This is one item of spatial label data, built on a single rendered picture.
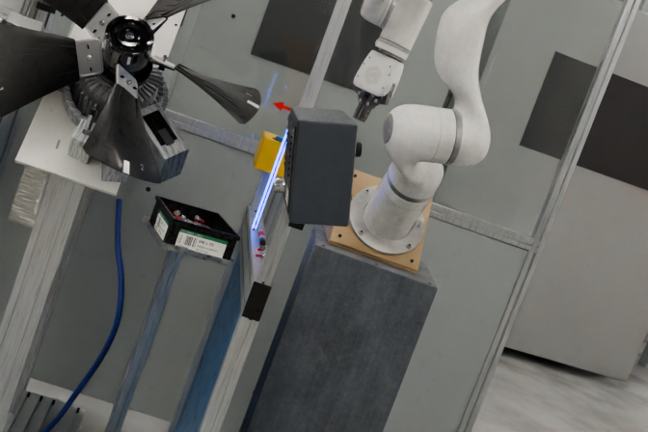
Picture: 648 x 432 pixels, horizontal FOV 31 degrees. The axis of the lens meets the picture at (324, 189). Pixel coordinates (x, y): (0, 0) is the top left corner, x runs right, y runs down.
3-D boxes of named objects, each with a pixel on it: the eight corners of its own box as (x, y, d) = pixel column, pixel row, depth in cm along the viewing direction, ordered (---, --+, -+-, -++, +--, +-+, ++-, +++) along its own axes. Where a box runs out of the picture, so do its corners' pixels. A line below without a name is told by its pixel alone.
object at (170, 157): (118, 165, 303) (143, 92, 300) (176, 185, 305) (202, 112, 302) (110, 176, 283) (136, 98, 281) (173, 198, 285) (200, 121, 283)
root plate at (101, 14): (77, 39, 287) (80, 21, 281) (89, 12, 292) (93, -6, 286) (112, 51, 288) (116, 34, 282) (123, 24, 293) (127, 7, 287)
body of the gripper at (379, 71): (367, 40, 285) (347, 82, 286) (398, 54, 279) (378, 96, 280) (383, 49, 291) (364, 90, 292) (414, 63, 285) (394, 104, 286)
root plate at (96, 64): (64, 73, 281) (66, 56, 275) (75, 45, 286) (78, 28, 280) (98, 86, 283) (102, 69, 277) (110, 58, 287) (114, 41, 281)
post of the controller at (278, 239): (256, 278, 244) (287, 190, 242) (269, 282, 245) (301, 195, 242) (256, 281, 241) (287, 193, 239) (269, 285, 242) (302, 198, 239)
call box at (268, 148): (251, 164, 330) (263, 129, 329) (283, 175, 331) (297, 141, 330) (252, 173, 314) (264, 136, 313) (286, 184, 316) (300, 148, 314)
